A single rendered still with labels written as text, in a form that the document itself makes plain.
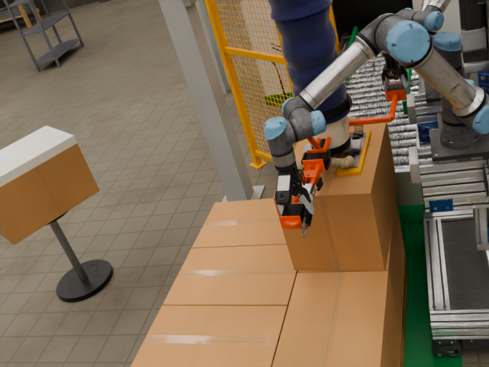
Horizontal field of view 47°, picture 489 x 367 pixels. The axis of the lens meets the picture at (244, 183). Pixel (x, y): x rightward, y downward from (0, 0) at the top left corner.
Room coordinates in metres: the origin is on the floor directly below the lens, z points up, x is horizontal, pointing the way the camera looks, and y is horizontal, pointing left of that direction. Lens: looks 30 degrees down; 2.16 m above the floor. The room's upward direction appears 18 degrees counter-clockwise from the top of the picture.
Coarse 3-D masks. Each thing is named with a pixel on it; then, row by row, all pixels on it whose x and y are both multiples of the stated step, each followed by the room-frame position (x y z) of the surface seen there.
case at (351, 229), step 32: (352, 128) 2.30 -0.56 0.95; (384, 128) 2.21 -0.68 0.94; (384, 160) 2.09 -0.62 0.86; (320, 192) 1.87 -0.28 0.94; (352, 192) 1.80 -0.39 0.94; (384, 192) 1.99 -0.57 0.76; (320, 224) 1.86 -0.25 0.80; (352, 224) 1.80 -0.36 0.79; (384, 224) 1.89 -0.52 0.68; (320, 256) 1.88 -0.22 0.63; (352, 256) 1.81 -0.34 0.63; (384, 256) 1.79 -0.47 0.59
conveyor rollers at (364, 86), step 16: (368, 64) 3.98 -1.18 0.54; (384, 64) 3.92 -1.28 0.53; (352, 80) 3.77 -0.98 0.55; (368, 80) 3.71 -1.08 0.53; (416, 80) 3.43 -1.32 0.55; (352, 96) 3.51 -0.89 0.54; (368, 96) 3.46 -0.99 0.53; (384, 96) 3.35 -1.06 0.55; (352, 112) 3.26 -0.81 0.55; (368, 112) 3.21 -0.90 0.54; (384, 112) 3.16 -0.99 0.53; (400, 112) 3.06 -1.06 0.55; (400, 128) 2.88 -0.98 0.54; (416, 128) 2.83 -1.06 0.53; (400, 144) 2.71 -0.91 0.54; (400, 160) 2.54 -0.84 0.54
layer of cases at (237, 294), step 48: (240, 240) 2.28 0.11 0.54; (192, 288) 2.04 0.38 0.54; (240, 288) 1.93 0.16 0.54; (288, 288) 1.84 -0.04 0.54; (336, 288) 1.75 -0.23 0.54; (384, 288) 1.66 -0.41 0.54; (192, 336) 1.74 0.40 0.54; (240, 336) 1.65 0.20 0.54; (288, 336) 1.57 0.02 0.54; (336, 336) 1.50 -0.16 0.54; (384, 336) 1.46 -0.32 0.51
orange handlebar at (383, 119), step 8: (392, 104) 2.14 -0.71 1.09; (392, 112) 2.07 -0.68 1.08; (352, 120) 2.11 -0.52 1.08; (360, 120) 2.09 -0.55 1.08; (368, 120) 2.07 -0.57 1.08; (376, 120) 2.05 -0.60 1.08; (384, 120) 2.04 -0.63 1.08; (392, 120) 2.03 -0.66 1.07; (328, 144) 1.98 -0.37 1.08; (320, 168) 1.83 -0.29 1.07; (312, 176) 1.77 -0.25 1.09; (296, 200) 1.66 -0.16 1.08; (288, 224) 1.54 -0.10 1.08; (296, 224) 1.53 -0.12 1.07
